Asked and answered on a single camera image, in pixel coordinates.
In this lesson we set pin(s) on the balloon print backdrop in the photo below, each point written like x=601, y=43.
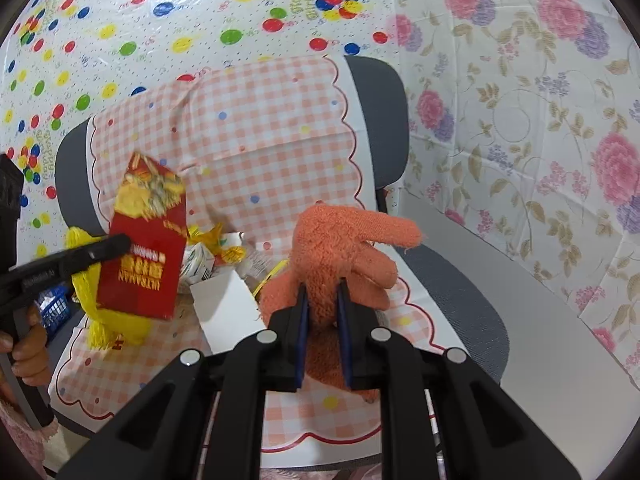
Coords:
x=150, y=25

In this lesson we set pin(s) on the person's left forearm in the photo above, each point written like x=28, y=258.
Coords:
x=20, y=440

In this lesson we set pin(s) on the white paper card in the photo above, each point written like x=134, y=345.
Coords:
x=225, y=310

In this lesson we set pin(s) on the grey chair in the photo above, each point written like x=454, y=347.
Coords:
x=380, y=110

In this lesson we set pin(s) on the crumpled white carton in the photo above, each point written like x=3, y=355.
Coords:
x=197, y=265

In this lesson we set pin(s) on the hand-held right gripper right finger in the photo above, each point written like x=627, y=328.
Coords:
x=343, y=340

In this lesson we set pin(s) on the orange knitted glove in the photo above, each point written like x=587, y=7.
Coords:
x=330, y=250

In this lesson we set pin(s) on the red snack packet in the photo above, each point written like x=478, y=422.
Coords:
x=145, y=270

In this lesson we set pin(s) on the person's pink fluffy clothing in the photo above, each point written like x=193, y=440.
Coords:
x=320, y=474

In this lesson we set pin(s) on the blue plastic basket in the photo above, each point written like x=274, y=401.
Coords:
x=52, y=307

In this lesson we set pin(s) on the pink checkered plastic sheet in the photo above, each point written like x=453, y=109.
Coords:
x=260, y=135

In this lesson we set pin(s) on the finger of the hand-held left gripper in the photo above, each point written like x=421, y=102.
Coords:
x=100, y=251

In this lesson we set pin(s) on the floral print backdrop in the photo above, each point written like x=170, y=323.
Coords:
x=525, y=110

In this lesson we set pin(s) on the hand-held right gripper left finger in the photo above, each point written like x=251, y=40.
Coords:
x=301, y=340

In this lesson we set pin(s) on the yellow crinkled wrapper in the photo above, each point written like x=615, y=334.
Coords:
x=220, y=242

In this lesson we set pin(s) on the person's left hand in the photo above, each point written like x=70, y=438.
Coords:
x=30, y=355

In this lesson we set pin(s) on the clear plastic wrapper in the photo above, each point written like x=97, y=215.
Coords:
x=257, y=260

